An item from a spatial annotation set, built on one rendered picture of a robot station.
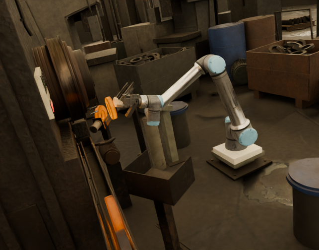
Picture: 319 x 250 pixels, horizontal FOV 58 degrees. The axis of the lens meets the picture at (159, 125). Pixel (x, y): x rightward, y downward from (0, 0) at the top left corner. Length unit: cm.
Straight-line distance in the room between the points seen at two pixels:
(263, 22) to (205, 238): 382
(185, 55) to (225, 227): 277
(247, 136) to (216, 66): 59
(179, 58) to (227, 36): 99
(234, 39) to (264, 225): 336
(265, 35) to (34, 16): 344
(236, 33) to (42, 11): 283
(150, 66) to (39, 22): 159
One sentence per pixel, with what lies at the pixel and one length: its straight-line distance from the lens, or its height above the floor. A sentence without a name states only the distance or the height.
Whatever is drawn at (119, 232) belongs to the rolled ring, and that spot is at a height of 75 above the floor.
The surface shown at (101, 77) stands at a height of 59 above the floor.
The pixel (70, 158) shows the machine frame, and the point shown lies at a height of 87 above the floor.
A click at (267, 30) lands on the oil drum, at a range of 513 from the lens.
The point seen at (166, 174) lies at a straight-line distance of 150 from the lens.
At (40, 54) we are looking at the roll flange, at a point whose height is 128.
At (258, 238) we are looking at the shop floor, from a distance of 196.
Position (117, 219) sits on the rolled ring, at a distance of 108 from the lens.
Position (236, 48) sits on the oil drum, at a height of 53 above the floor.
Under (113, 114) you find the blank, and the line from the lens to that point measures 191.
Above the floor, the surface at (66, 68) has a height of 120.
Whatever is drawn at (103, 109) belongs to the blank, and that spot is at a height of 74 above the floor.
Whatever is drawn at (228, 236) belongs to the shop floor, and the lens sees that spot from 198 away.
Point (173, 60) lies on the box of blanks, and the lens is 409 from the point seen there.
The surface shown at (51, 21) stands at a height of 146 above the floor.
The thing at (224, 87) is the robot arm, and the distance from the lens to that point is 211.
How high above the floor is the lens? 139
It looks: 22 degrees down
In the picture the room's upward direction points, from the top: 12 degrees counter-clockwise
